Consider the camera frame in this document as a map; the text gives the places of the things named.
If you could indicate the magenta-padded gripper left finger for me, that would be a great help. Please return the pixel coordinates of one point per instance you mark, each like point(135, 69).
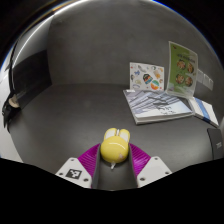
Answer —
point(77, 168)

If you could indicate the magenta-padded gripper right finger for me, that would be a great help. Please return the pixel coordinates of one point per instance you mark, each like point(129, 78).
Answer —
point(150, 170)

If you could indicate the yellow rabbit-shaped computer mouse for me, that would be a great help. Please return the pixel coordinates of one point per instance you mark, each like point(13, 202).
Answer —
point(114, 149)

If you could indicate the white cartoon sticker sheet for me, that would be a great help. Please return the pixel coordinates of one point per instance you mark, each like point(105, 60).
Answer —
point(146, 77)

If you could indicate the black flat panel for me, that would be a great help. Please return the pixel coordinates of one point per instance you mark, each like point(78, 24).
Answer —
point(30, 78)

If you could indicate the green food leaflet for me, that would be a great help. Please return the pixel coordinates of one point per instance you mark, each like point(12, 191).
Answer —
point(181, 70)

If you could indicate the white wall switch group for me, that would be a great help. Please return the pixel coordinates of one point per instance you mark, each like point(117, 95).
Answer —
point(205, 79)

